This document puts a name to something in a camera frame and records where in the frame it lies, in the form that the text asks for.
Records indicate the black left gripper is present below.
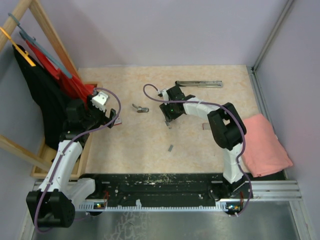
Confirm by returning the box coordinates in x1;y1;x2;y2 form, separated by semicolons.
82;94;118;129

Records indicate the red white staple box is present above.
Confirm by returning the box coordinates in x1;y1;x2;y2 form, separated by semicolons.
114;117;122;126
202;123;211;130

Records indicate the large black chrome stapler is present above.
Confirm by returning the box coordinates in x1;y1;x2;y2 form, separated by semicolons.
175;80;224;88

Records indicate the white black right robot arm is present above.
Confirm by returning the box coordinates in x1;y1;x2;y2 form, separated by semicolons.
158;86;247;198

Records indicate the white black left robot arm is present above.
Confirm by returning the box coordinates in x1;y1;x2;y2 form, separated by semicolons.
26;92;118;232

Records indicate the red hanging garment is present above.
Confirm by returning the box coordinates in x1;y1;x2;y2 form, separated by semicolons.
25;40;95;105

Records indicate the black hanging garment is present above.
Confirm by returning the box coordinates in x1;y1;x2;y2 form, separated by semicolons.
13;47;72;150

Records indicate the pink folded cloth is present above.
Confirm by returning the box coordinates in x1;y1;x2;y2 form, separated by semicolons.
242;113;293;178

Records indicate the yellow clothes hanger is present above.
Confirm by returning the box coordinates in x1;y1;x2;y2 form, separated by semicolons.
0;27;36;67

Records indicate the teal clothes hanger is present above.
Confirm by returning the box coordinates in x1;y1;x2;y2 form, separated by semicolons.
8;13;73;79

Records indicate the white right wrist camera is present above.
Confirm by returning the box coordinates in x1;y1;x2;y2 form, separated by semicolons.
158;88;169;101

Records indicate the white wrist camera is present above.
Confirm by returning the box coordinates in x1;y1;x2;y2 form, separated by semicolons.
91;92;110;112
158;88;169;101

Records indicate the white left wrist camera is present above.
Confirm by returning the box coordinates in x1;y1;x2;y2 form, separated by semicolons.
91;92;110;112

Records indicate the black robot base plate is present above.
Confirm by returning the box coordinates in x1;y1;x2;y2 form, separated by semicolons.
81;173;253;208

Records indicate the wooden clothes rack frame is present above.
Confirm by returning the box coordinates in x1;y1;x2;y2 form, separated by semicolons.
0;0;103;180

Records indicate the aluminium rail frame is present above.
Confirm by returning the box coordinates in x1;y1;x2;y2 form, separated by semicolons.
21;173;315;240

